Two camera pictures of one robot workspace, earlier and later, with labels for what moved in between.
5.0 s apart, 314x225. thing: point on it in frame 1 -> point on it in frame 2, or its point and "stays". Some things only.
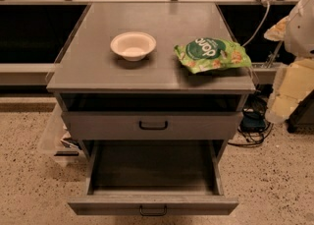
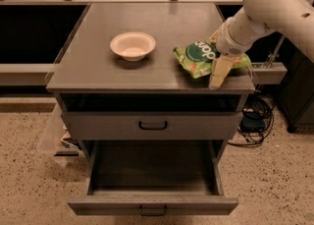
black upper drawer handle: [153, 128] stays
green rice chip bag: [208, 54] stays
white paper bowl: [134, 46] stays
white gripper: [301, 28] -> [229, 43]
